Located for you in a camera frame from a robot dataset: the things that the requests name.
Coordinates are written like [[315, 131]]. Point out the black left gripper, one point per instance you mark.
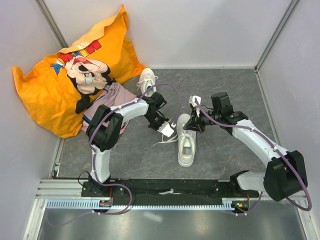
[[163, 120]]

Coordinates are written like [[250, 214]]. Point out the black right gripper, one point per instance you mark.
[[196, 124]]

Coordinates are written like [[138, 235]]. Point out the white sneaker with laces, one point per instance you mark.
[[186, 141]]

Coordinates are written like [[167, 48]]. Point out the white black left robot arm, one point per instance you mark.
[[104, 130]]

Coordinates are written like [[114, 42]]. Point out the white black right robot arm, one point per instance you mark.
[[285, 172]]

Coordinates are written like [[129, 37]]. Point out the white tied sneaker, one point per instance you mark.
[[146, 83]]

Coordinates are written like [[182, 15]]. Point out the pink patterned cloth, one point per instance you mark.
[[112, 95]]

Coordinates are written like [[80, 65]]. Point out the white tape scrap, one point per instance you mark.
[[169, 192]]

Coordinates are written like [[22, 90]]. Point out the orange cartoon print bag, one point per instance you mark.
[[58, 89]]

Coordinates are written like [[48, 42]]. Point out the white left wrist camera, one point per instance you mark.
[[166, 129]]

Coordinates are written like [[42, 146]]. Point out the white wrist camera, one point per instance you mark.
[[166, 129], [195, 102]]

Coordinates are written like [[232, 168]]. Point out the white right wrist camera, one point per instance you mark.
[[195, 102]]

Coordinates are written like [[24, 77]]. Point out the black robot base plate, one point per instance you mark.
[[193, 191]]

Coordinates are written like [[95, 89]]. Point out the slotted aluminium cable duct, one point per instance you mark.
[[96, 204]]

